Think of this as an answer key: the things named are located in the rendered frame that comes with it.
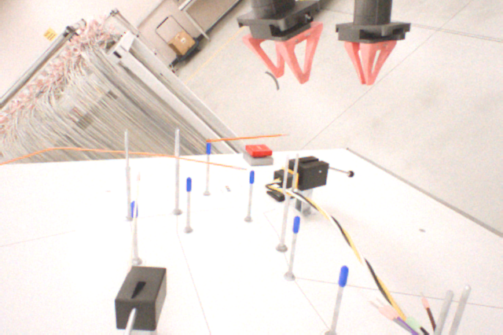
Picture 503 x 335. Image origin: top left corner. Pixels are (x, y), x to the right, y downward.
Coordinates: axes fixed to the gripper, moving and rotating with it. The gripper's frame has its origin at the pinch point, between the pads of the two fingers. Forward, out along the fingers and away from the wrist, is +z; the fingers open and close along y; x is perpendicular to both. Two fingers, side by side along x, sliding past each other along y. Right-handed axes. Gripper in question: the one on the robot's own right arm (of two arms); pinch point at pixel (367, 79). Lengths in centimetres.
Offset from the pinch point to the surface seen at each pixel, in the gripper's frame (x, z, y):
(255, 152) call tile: -10.8, 17.6, -20.5
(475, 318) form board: -13.0, 20.3, 28.4
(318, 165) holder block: -12.8, 11.4, 2.2
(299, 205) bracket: -14.5, 19.8, -0.5
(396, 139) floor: 124, 69, -78
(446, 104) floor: 146, 50, -65
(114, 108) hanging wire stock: -30, 15, -69
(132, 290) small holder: -45.3, 7.7, 15.0
